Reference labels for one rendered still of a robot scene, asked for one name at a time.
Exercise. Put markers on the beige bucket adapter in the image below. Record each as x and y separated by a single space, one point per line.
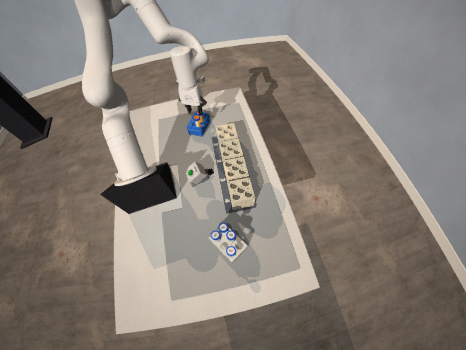
231 151
222 129
235 169
241 193

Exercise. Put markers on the blue tube rack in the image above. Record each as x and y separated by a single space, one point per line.
195 130

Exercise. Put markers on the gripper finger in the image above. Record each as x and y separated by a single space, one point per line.
189 109
201 105

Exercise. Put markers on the beige tube rack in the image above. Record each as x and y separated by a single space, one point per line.
238 244

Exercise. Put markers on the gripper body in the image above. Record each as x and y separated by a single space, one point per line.
190 96

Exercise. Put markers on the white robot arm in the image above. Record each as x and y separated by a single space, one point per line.
100 89

